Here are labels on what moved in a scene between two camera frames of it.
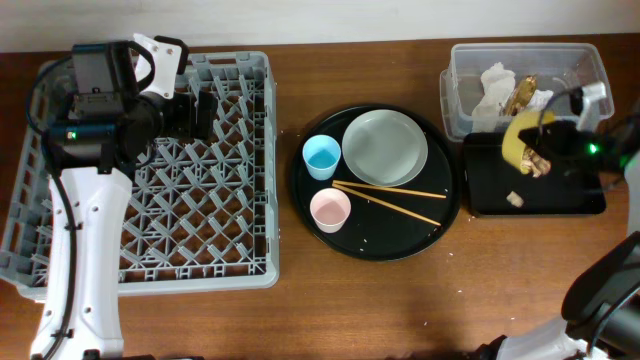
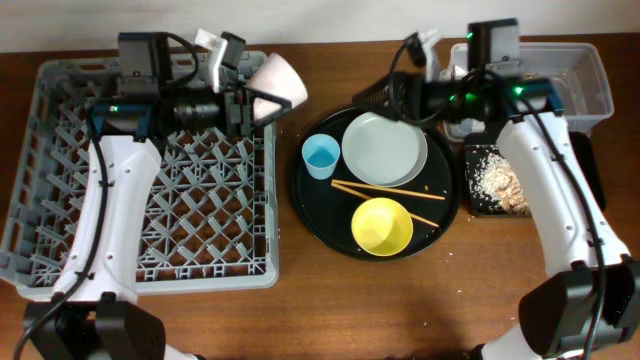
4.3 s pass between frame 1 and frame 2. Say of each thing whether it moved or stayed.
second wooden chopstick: stayed
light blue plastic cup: stayed
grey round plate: stayed
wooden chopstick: stayed
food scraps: moved
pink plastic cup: moved
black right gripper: moved
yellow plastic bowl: moved
